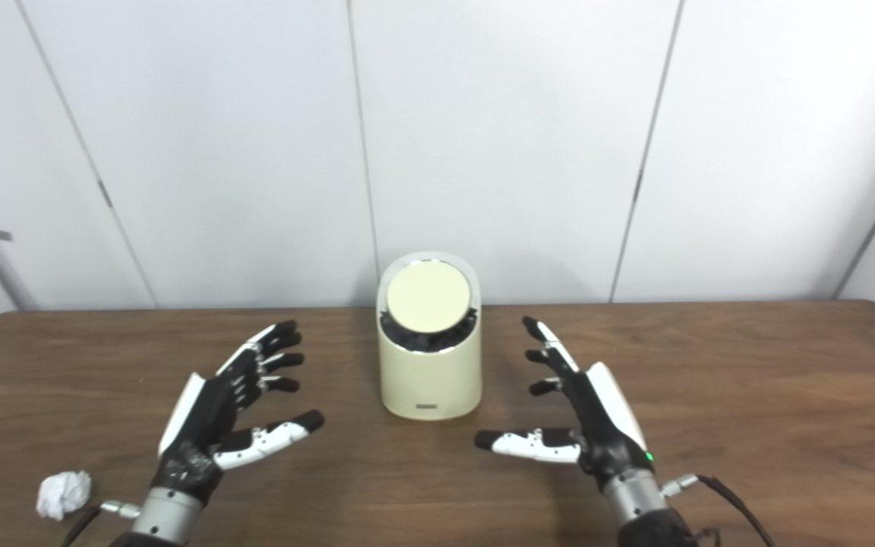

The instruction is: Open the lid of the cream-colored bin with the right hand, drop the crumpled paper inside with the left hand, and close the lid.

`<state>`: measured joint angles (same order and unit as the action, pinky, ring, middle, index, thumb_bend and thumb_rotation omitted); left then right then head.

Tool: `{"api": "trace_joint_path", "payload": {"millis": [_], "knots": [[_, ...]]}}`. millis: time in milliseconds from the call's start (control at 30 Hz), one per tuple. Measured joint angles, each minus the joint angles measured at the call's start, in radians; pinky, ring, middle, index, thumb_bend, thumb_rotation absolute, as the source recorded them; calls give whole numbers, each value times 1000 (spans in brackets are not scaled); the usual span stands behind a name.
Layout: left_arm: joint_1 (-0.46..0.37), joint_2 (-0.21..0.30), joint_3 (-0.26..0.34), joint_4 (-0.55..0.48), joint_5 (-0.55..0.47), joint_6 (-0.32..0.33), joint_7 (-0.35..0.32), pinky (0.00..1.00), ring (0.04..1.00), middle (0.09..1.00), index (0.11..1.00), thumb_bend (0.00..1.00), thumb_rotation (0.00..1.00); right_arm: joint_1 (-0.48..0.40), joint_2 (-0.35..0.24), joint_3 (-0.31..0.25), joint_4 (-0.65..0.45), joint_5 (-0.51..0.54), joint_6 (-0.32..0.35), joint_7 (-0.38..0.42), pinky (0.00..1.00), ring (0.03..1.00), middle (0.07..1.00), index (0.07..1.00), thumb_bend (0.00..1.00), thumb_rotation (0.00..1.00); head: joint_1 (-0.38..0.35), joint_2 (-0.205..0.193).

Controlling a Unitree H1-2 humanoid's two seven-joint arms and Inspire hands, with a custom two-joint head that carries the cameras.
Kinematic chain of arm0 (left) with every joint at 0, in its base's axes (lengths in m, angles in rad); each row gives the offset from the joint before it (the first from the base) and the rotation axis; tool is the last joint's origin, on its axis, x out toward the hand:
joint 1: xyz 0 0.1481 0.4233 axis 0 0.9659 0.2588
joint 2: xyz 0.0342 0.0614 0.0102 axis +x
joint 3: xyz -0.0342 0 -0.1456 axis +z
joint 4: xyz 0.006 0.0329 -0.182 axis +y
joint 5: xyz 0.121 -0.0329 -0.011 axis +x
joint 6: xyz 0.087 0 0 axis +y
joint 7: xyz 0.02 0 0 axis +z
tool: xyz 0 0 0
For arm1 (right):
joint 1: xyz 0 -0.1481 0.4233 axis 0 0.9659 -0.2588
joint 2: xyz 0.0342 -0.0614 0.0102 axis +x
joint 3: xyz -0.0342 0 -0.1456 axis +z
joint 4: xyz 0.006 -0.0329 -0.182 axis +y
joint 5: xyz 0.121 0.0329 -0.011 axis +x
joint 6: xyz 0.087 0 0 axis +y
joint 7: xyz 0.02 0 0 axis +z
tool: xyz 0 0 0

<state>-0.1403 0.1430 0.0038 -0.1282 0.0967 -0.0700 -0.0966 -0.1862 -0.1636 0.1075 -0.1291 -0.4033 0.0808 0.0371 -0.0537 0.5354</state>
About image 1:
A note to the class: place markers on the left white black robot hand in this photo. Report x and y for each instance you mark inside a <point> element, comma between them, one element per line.
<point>206,410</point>

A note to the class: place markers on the black bin liner bag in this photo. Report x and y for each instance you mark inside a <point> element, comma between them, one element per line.
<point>415,340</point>

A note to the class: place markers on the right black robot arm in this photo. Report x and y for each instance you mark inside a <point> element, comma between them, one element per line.
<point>639,505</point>

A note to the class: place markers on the cream round bin lid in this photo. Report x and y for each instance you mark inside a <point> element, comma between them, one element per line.
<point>428,296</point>

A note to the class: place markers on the cream-colored bin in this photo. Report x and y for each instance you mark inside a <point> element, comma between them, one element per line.
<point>430,380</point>

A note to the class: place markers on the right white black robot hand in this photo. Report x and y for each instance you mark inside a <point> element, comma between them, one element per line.
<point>604,425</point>

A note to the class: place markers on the white paper ball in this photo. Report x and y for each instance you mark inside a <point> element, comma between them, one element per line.
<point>64,495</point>

